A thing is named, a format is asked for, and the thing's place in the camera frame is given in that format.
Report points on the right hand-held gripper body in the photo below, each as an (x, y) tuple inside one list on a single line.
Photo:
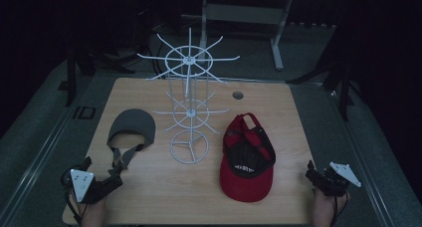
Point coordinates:
[(343, 174)]

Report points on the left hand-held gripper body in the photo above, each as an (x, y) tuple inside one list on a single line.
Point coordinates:
[(81, 183)]

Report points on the grey sun visor cap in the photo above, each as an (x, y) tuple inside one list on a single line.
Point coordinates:
[(134, 122)]

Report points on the red baseball cap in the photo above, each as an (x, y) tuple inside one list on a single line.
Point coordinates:
[(245, 185)]

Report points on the person's left hand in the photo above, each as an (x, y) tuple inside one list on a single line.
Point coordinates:
[(93, 212)]

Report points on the person's right hand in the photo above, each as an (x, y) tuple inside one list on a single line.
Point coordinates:
[(326, 208)]

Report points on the black metal stand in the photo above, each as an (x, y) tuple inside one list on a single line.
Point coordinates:
[(70, 77), (343, 94)]

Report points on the grey table grommet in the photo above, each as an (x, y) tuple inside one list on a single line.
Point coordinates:
[(238, 95)]

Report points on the black rectangular floor frame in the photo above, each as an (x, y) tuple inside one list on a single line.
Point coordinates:
[(85, 113)]

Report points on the grey metal desk frame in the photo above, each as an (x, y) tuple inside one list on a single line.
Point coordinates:
[(244, 14)]

